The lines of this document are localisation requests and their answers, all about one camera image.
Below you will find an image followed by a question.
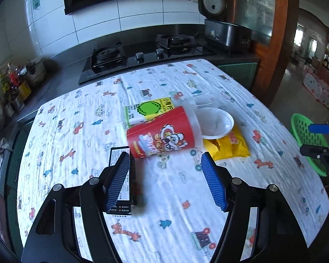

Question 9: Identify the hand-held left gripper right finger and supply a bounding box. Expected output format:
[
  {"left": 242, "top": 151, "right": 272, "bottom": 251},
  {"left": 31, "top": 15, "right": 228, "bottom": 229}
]
[{"left": 201, "top": 152, "right": 309, "bottom": 263}]

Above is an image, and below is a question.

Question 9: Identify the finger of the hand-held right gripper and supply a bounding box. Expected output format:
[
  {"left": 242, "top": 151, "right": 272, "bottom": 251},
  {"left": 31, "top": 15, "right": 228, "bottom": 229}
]
[
  {"left": 300, "top": 144, "right": 329, "bottom": 165},
  {"left": 308, "top": 121, "right": 329, "bottom": 134}
]

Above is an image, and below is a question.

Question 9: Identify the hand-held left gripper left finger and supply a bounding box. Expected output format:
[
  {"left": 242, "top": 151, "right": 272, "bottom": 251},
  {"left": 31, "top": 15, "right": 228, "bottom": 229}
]
[{"left": 21, "top": 151, "right": 131, "bottom": 263}]

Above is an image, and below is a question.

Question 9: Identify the black white carton box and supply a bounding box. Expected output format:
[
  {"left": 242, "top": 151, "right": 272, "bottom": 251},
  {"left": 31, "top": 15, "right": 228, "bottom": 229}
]
[{"left": 108, "top": 146, "right": 138, "bottom": 215}]

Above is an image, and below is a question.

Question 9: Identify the green plastic basket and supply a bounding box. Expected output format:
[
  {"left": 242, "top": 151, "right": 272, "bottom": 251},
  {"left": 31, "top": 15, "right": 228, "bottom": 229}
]
[{"left": 290, "top": 113, "right": 329, "bottom": 178}]

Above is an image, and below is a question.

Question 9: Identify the yellow snack bag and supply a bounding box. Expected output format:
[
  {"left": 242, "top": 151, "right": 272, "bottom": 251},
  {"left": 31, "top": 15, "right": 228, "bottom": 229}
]
[{"left": 203, "top": 124, "right": 250, "bottom": 162}]

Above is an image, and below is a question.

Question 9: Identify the white plastic bowl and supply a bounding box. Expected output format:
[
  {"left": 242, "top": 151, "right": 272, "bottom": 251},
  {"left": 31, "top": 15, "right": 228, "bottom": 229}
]
[{"left": 196, "top": 108, "right": 234, "bottom": 140}]

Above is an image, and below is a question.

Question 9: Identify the red snack tub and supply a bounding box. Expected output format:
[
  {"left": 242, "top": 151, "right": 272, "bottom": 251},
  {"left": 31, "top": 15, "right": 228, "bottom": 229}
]
[{"left": 126, "top": 105, "right": 203, "bottom": 159}]

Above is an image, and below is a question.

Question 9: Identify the green drink carton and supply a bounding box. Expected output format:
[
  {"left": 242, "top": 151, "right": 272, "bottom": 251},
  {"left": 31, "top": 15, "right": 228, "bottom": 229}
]
[{"left": 122, "top": 96, "right": 176, "bottom": 129}]

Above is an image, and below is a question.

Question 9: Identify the clear plastic cup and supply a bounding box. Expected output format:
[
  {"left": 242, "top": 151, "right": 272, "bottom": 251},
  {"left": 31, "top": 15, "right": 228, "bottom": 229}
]
[{"left": 190, "top": 94, "right": 221, "bottom": 110}]

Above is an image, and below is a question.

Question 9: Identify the colourful play fence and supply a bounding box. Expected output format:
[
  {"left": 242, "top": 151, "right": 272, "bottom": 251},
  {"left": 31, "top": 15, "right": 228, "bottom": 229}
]
[{"left": 302, "top": 70, "right": 329, "bottom": 108}]

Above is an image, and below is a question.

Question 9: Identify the printed cartoon tablecloth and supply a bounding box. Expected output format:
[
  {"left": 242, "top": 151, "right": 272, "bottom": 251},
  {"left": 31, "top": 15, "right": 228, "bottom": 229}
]
[{"left": 16, "top": 59, "right": 329, "bottom": 263}]

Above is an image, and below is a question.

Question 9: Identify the wooden glass cabinet door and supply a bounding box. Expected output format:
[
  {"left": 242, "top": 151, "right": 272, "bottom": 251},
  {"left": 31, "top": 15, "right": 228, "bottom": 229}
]
[{"left": 218, "top": 0, "right": 300, "bottom": 107}]

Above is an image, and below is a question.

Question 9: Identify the green cabinet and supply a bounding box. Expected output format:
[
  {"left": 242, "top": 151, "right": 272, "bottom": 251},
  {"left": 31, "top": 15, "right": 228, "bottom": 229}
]
[{"left": 216, "top": 62, "right": 259, "bottom": 88}]

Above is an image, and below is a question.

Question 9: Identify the black gas stove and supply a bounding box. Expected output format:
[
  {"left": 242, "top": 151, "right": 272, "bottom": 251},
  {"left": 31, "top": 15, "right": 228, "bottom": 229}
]
[{"left": 78, "top": 33, "right": 217, "bottom": 85}]

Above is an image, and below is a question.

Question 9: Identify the grey rag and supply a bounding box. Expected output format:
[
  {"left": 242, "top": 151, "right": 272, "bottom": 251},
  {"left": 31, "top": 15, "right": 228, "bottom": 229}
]
[{"left": 0, "top": 140, "right": 10, "bottom": 167}]

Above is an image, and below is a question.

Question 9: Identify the black rice cooker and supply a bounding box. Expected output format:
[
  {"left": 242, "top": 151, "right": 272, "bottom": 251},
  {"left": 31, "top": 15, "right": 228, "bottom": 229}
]
[{"left": 198, "top": 0, "right": 253, "bottom": 55}]

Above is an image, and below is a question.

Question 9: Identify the steel pot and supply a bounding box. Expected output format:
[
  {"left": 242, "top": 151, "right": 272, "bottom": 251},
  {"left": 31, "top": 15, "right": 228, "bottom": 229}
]
[{"left": 25, "top": 57, "right": 47, "bottom": 88}]

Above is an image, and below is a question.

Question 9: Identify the cluster of condiment bottles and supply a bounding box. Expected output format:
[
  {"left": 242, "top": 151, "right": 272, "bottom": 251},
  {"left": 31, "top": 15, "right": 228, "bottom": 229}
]
[{"left": 0, "top": 62, "right": 32, "bottom": 111}]

